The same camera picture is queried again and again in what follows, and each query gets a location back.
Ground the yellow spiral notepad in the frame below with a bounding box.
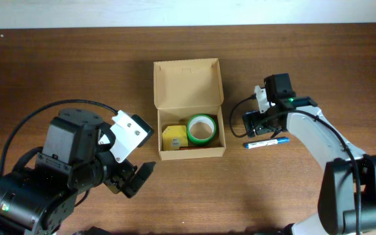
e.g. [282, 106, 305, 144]
[162, 125, 189, 151]

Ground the green tape roll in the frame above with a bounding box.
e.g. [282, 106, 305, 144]
[187, 114, 217, 146]

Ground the orange stapler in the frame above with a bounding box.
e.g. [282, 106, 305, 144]
[179, 146, 212, 150]

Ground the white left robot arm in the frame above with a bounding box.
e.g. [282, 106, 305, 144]
[0, 108, 155, 234]

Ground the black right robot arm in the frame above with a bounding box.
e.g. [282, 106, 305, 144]
[243, 73, 376, 234]

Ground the blue white board marker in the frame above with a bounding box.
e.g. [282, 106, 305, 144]
[244, 137, 290, 149]

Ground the brown cardboard box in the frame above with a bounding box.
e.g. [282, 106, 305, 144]
[153, 58, 227, 161]

